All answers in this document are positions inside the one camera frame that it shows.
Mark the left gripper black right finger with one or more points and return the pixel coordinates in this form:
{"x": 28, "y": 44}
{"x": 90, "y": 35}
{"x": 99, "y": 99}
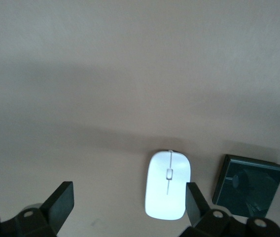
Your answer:
{"x": 195, "y": 205}

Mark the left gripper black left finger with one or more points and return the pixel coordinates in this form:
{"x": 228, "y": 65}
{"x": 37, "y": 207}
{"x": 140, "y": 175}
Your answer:
{"x": 58, "y": 205}

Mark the white computer mouse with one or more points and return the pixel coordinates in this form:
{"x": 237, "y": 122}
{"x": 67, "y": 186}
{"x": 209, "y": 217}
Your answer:
{"x": 167, "y": 197}

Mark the black square phone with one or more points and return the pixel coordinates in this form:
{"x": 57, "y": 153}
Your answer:
{"x": 248, "y": 187}

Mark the brown table cover mat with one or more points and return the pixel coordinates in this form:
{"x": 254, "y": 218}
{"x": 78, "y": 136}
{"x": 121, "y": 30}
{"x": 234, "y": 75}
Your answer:
{"x": 80, "y": 74}

